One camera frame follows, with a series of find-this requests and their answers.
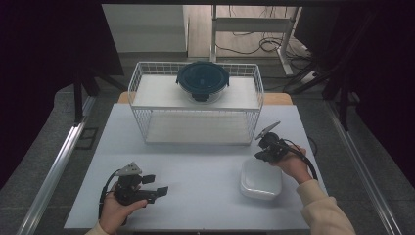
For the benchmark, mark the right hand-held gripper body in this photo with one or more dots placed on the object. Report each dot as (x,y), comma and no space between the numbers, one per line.
(274,145)

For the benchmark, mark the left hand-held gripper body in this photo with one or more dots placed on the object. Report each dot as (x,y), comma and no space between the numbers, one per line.
(129,192)

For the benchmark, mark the white square dish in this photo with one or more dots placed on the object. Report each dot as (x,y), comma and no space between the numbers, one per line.
(261,178)

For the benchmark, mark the dark round lidded container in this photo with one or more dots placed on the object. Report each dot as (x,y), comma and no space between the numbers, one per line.
(203,80)

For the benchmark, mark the person's left hand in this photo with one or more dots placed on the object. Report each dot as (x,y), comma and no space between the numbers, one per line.
(117,212)

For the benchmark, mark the person's right hand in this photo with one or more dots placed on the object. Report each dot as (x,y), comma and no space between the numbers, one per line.
(292,164)

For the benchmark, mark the wooden table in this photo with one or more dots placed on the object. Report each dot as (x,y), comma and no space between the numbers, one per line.
(277,99)

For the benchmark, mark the white power strip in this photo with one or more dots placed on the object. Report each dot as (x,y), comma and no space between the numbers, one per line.
(309,77)

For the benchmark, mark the black metal stand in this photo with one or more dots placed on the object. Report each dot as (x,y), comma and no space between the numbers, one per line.
(342,98)
(78,98)

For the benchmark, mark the black curtain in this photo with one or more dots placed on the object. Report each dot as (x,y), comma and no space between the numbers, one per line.
(385,81)
(42,65)

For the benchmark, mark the white cabinet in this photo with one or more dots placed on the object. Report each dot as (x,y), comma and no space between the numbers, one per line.
(143,27)

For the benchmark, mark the aluminium rail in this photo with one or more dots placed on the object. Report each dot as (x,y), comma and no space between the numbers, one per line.
(55,173)
(365,169)

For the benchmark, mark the white metal desk frame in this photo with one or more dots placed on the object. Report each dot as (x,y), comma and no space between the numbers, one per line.
(251,24)

